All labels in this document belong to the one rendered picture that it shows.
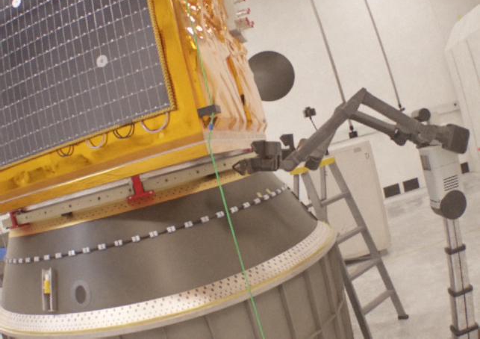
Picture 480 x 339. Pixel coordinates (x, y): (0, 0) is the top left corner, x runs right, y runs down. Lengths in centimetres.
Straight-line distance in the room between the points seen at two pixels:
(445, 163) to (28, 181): 198
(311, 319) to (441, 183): 93
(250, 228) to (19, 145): 113
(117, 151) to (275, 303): 94
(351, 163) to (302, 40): 469
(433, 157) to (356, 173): 370
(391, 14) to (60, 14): 903
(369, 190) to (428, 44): 525
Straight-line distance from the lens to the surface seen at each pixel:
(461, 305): 265
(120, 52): 188
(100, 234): 210
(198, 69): 188
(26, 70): 212
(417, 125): 218
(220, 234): 211
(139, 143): 186
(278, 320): 216
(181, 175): 214
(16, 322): 240
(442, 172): 238
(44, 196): 211
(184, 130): 181
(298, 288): 225
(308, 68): 1007
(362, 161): 601
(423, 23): 1064
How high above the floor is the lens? 170
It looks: level
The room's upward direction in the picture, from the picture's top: 15 degrees counter-clockwise
